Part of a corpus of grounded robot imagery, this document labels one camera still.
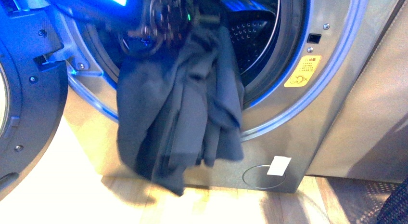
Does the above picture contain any washing machine round door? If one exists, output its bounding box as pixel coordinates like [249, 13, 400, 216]
[0, 11, 68, 198]

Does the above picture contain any white paper tag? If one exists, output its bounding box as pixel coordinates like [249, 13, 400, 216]
[267, 156, 292, 176]

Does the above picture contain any yellow warning sticker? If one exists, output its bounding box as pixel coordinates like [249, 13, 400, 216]
[284, 55, 322, 88]

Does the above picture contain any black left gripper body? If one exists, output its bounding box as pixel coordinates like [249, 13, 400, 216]
[119, 0, 224, 59]

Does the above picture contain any grey front-load washing machine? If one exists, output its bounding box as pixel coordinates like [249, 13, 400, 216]
[0, 0, 406, 194]

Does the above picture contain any dark navy blue garment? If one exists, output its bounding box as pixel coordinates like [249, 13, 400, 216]
[117, 26, 244, 196]

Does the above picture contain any grey cabinet beside washer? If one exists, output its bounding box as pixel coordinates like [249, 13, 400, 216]
[307, 0, 408, 182]

